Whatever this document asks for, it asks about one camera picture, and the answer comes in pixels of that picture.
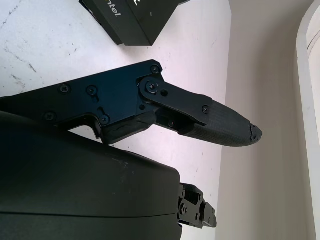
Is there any white rounded background fixture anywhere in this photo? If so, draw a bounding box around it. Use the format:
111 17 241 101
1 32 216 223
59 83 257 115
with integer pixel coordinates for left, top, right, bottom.
295 0 320 148

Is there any black RealSense box lid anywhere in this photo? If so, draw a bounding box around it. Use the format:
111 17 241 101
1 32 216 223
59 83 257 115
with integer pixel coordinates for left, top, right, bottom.
79 0 191 47

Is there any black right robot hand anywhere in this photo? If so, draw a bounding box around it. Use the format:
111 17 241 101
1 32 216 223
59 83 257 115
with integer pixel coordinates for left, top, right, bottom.
0 59 263 240

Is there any black camera box base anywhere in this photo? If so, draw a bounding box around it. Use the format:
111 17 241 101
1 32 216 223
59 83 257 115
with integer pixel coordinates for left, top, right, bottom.
79 0 126 47

